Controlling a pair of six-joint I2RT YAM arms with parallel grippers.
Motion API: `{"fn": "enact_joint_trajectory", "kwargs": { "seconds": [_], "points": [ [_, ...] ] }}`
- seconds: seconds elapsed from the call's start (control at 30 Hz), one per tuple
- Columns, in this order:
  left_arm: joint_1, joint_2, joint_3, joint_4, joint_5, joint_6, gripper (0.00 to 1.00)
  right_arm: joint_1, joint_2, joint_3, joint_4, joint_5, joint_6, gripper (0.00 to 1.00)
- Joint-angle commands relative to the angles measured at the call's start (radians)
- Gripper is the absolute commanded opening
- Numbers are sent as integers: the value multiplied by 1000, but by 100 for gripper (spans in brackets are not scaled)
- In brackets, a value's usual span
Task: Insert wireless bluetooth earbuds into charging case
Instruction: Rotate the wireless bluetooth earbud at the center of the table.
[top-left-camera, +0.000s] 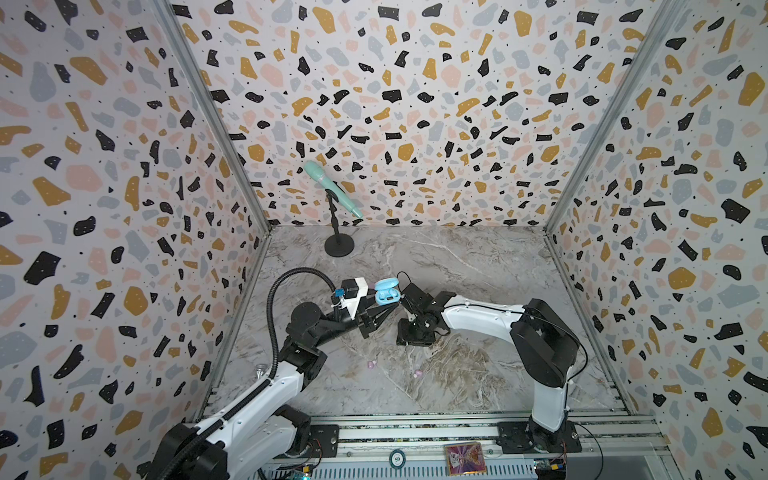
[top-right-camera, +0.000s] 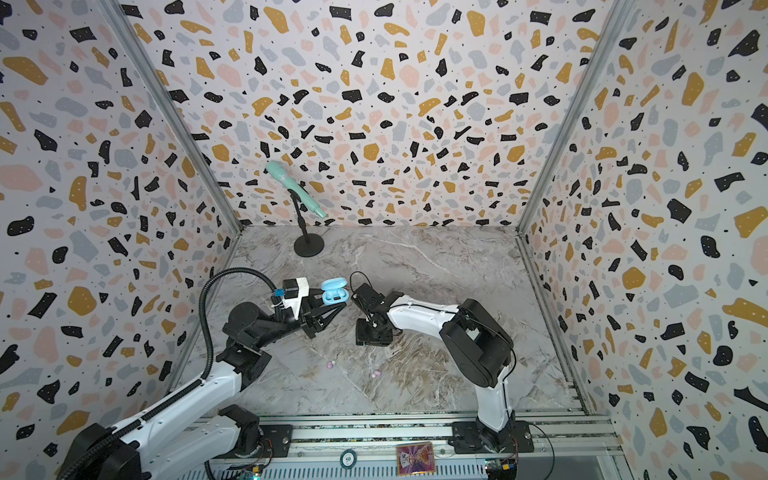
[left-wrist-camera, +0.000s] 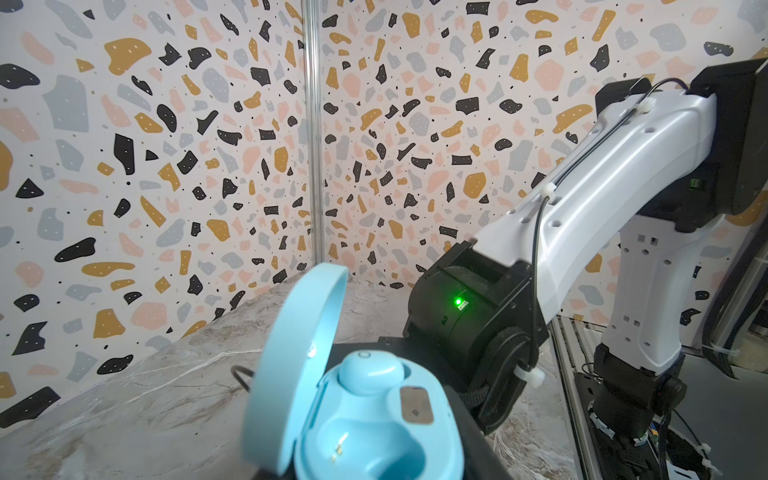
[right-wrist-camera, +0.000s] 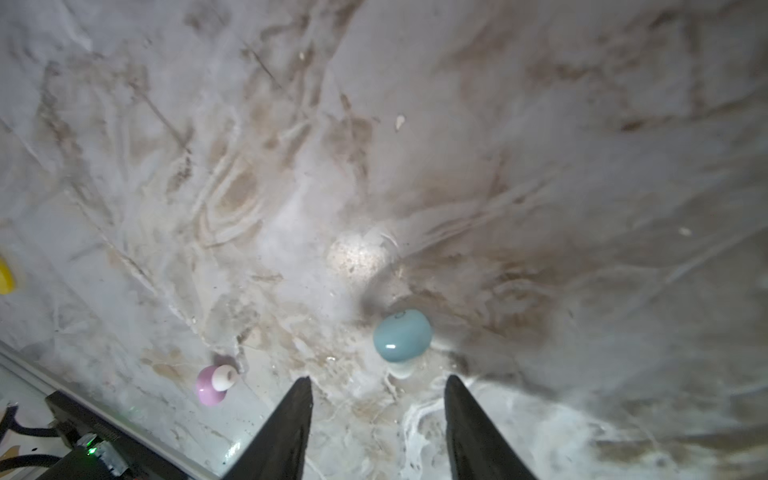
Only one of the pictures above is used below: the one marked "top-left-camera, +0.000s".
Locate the colourful square card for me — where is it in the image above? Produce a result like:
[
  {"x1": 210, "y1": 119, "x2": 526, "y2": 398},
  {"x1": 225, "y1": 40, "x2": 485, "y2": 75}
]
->
[{"x1": 444, "y1": 442, "x2": 487, "y2": 476}]

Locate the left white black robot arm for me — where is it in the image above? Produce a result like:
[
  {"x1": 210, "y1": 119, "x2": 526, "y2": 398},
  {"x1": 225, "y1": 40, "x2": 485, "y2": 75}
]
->
[{"x1": 147, "y1": 297, "x2": 398, "y2": 479}]

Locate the mint green microphone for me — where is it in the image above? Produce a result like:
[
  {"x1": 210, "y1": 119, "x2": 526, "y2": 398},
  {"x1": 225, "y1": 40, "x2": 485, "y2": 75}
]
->
[{"x1": 303, "y1": 160, "x2": 363, "y2": 219}]

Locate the left black corrugated cable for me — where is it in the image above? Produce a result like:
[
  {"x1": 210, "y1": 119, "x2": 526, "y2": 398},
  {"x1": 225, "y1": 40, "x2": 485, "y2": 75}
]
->
[{"x1": 152, "y1": 266, "x2": 337, "y2": 480}]

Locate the round black white button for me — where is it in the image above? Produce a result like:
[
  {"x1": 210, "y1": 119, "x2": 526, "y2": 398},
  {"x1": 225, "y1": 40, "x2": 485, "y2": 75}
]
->
[{"x1": 388, "y1": 449, "x2": 407, "y2": 470}]

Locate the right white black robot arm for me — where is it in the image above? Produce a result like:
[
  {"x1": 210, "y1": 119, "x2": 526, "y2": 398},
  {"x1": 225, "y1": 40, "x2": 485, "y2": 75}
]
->
[{"x1": 397, "y1": 283, "x2": 581, "y2": 453}]

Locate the blue earbud case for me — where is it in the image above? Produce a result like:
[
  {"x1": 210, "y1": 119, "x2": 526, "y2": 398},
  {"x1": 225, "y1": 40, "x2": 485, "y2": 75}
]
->
[{"x1": 374, "y1": 277, "x2": 401, "y2": 306}]

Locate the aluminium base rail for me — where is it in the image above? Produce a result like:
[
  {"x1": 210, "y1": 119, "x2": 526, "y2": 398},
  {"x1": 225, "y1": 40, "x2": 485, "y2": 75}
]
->
[{"x1": 244, "y1": 411, "x2": 682, "y2": 479}]

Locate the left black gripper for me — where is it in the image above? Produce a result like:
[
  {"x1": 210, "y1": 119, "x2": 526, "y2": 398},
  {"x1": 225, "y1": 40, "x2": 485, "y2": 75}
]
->
[{"x1": 314, "y1": 290, "x2": 400, "y2": 353}]

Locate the black microphone stand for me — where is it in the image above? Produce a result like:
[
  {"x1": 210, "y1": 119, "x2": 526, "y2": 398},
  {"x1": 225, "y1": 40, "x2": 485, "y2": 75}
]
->
[{"x1": 324, "y1": 189, "x2": 355, "y2": 258}]

